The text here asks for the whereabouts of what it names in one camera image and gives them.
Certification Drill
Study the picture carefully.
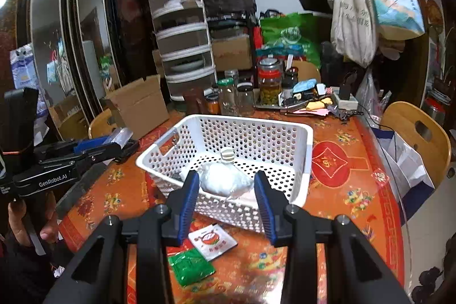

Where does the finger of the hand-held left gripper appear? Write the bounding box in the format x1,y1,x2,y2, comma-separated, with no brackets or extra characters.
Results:
36,135,113,158
69,144,123,171

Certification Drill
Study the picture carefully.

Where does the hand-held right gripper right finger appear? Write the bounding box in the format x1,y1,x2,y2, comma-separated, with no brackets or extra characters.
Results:
254,170,412,304

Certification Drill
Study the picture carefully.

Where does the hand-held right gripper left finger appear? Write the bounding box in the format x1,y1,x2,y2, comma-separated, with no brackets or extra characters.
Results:
43,170,200,304

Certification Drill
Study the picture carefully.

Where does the white perforated plastic basket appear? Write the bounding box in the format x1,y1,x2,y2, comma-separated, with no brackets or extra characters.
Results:
135,114,314,233

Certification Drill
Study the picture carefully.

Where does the person's left forearm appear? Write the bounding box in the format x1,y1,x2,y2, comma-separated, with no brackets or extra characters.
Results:
0,229,75,304

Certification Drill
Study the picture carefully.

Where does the person's left hand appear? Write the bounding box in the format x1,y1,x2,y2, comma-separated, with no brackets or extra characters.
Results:
7,192,59,248

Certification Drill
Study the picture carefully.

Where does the wooden chair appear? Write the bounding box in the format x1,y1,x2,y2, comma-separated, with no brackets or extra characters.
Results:
285,60,322,84
88,108,118,139
381,101,451,185

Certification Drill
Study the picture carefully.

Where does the white packet with red print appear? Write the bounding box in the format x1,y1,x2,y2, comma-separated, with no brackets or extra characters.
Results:
188,224,239,262

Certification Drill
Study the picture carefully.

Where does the open cardboard box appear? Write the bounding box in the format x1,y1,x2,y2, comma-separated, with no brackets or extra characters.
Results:
103,74,170,141

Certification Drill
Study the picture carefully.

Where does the green foil packet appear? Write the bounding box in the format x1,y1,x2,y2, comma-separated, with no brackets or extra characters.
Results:
168,249,216,287

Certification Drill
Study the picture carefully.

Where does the blue and white hanging bag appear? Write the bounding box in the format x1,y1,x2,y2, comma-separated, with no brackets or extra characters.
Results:
9,44,48,112

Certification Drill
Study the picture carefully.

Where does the small jar with orange contents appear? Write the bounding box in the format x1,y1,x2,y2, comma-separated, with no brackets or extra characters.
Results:
205,94,219,114

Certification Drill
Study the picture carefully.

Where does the clear glass jar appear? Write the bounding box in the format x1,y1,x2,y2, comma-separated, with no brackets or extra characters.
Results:
217,78,239,116

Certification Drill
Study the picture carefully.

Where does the clear jar with black lid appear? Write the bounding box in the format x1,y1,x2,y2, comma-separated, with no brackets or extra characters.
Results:
236,83,255,109

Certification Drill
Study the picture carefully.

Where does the large glass pickle jar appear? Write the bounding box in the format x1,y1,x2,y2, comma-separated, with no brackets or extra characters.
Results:
258,58,284,106

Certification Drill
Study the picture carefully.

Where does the dark wooden mirrored wardrobe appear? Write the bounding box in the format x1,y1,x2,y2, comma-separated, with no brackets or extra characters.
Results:
0,0,161,134

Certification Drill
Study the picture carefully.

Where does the blue cloth pouch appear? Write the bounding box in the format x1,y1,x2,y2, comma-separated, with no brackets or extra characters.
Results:
292,79,317,94

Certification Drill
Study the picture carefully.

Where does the white plastic tray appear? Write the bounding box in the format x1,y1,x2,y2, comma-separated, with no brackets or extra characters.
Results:
333,92,359,110

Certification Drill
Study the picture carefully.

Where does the white stacked drawer unit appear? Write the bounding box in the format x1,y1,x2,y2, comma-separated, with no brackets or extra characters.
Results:
148,0,218,101

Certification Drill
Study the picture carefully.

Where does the black plastic device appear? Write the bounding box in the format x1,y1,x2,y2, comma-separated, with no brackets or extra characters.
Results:
338,71,357,100

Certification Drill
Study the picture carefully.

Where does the blue and white paper bag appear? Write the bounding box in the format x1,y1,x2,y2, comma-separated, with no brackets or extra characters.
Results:
376,131,436,215

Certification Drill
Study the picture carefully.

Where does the closed cardboard box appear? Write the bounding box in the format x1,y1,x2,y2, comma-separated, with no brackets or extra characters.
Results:
210,35,252,71

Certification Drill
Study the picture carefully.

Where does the green shopping bag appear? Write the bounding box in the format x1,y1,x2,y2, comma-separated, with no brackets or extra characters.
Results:
260,12,321,68

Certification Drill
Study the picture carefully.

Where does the white canvas tote bag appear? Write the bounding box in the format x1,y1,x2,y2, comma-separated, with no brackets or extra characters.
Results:
331,0,377,68

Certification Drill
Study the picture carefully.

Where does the blue printed tote bag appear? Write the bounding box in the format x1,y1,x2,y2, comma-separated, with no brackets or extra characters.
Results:
363,0,426,40

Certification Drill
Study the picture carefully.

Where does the black cable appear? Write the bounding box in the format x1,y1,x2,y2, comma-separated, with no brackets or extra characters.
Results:
356,105,392,131

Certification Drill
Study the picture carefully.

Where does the red wall ornament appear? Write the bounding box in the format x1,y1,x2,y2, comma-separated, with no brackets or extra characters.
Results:
426,0,442,27

